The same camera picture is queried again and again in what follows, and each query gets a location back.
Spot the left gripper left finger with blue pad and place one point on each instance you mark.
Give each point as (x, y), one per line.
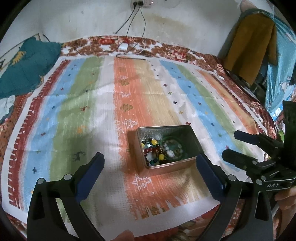
(44, 220)

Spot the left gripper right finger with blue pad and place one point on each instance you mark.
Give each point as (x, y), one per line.
(255, 221)

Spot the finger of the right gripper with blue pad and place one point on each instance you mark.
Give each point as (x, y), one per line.
(241, 161)
(264, 142)

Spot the person's right hand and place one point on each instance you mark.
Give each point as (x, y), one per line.
(286, 201)

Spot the person's left hand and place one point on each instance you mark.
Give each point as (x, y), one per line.
(124, 236)

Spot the light blue patterned cloth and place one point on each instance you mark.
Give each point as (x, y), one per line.
(280, 75)

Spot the rectangular metal tin box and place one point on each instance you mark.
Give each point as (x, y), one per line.
(151, 160)

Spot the striped colourful woven mat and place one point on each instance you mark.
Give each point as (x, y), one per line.
(115, 115)

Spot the mustard yellow hanging cloth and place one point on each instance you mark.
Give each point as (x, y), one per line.
(254, 39)

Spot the white crumpled clothes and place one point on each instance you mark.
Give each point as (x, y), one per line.
(6, 108)

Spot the teal blanket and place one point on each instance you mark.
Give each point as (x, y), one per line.
(26, 69)

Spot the white charger adapter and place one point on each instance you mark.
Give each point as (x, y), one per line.
(123, 47)

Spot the white power strip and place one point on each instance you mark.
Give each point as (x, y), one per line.
(144, 3)

